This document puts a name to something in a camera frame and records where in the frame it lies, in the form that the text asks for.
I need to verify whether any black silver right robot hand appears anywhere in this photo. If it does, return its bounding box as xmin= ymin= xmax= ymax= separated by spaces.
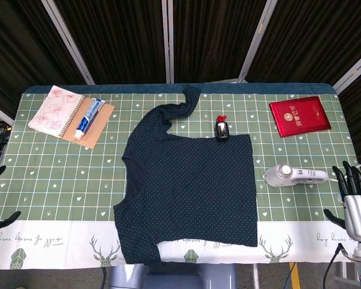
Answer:
xmin=323 ymin=161 xmax=361 ymax=243

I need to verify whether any white handheld steam iron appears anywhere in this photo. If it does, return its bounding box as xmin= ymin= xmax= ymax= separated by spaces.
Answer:
xmin=264 ymin=163 xmax=330 ymax=188

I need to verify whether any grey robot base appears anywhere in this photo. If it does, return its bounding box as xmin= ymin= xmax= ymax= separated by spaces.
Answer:
xmin=108 ymin=263 xmax=238 ymax=289

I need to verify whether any green checked tablecloth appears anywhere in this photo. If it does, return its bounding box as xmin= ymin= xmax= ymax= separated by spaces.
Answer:
xmin=0 ymin=92 xmax=361 ymax=270

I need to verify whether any spiral notebook with red drawings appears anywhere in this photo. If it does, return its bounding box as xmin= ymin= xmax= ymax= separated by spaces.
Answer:
xmin=27 ymin=85 xmax=115 ymax=150

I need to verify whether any dark pleated partition panel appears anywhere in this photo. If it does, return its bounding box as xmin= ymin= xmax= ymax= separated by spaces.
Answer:
xmin=52 ymin=0 xmax=169 ymax=85
xmin=173 ymin=0 xmax=268 ymax=84
xmin=338 ymin=61 xmax=361 ymax=166
xmin=0 ymin=0 xmax=90 ymax=111
xmin=246 ymin=0 xmax=361 ymax=89

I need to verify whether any blue white toothpaste tube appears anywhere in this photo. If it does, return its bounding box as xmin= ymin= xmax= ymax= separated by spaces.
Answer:
xmin=73 ymin=98 xmax=106 ymax=141

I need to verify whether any red certificate book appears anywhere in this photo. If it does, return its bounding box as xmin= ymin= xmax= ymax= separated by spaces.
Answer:
xmin=268 ymin=96 xmax=332 ymax=138

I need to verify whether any grey table leg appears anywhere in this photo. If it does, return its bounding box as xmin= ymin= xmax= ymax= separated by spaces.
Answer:
xmin=251 ymin=264 xmax=260 ymax=289

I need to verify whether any small dark bottle red cap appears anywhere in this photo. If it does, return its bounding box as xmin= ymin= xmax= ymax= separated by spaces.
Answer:
xmin=214 ymin=114 xmax=230 ymax=142

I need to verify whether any teal table pad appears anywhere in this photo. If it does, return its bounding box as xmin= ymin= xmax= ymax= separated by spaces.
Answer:
xmin=22 ymin=82 xmax=338 ymax=97

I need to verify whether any dark blue dotted shirt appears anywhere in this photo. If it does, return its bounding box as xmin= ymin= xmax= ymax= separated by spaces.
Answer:
xmin=113 ymin=85 xmax=259 ymax=267

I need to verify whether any black robot hand cable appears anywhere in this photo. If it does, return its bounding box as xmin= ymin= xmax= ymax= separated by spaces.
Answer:
xmin=325 ymin=243 xmax=350 ymax=289

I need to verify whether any white partition frame post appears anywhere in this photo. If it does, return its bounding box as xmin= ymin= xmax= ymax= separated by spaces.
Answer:
xmin=0 ymin=101 xmax=14 ymax=126
xmin=161 ymin=0 xmax=175 ymax=84
xmin=332 ymin=45 xmax=361 ymax=94
xmin=237 ymin=0 xmax=278 ymax=83
xmin=41 ymin=0 xmax=96 ymax=85

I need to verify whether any blue cable under table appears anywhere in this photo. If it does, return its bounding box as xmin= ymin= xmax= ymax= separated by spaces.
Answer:
xmin=283 ymin=262 xmax=292 ymax=289

